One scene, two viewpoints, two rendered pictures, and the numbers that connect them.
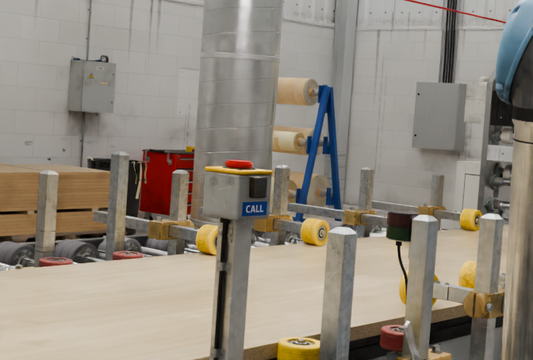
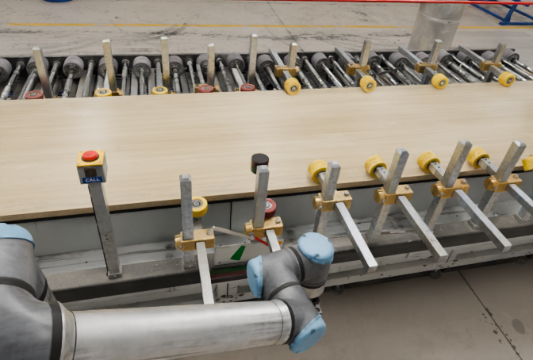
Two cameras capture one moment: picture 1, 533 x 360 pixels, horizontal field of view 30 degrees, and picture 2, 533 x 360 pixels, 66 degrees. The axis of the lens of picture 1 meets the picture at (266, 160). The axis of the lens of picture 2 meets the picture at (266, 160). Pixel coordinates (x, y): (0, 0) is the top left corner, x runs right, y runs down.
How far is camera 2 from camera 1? 141 cm
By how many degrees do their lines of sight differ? 45
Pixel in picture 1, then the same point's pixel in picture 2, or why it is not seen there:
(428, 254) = (260, 186)
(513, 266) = not seen: hidden behind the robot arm
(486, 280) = (324, 193)
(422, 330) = (257, 216)
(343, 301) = (184, 208)
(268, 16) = not seen: outside the picture
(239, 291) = (99, 206)
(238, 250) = (93, 192)
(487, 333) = (321, 216)
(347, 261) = (185, 192)
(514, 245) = not seen: hidden behind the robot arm
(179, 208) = (290, 62)
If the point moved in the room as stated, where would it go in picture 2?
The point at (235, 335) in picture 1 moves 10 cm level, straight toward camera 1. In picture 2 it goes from (101, 221) to (74, 240)
